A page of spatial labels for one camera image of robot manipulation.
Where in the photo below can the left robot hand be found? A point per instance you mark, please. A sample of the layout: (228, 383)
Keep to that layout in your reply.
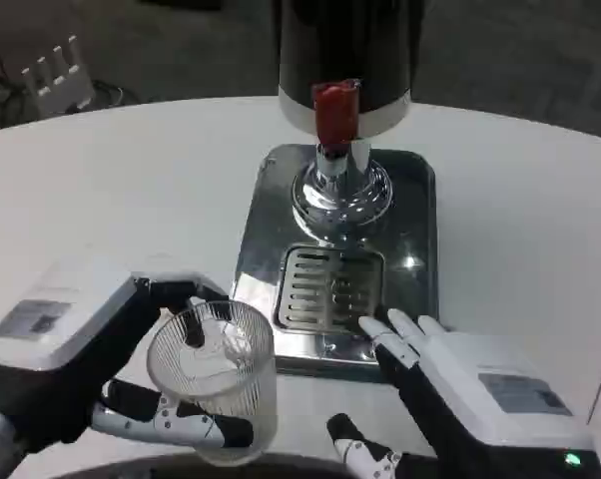
(66, 369)

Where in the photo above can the black drink dispenser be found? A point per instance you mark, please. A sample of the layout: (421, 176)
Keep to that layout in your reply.
(340, 40)

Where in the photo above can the clear ribbed glass cup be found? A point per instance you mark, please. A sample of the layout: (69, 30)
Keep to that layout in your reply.
(243, 379)

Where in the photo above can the steel drip tray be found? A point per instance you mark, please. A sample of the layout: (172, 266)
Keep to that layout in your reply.
(411, 209)

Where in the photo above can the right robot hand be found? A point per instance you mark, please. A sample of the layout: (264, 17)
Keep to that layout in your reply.
(460, 399)

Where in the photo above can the slotted steel tray grid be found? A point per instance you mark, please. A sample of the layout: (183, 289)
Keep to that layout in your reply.
(320, 289)

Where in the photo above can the red dispenser tap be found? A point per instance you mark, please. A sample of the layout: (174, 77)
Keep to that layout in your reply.
(335, 112)

